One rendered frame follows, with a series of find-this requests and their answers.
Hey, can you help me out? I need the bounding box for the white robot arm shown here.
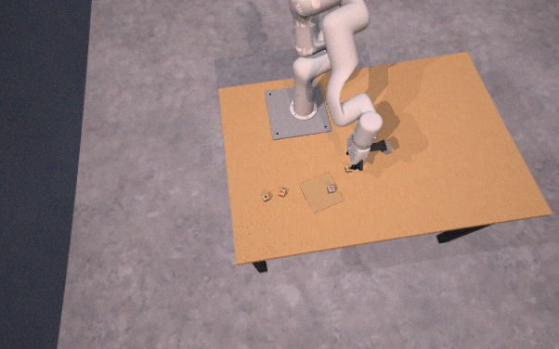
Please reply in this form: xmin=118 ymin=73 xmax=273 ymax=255
xmin=289 ymin=0 xmax=393 ymax=155

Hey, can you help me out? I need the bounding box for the tan flat mat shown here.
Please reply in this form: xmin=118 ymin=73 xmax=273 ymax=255
xmin=299 ymin=172 xmax=344 ymax=213

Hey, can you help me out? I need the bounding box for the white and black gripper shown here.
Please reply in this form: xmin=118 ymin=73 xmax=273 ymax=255
xmin=346 ymin=132 xmax=371 ymax=171

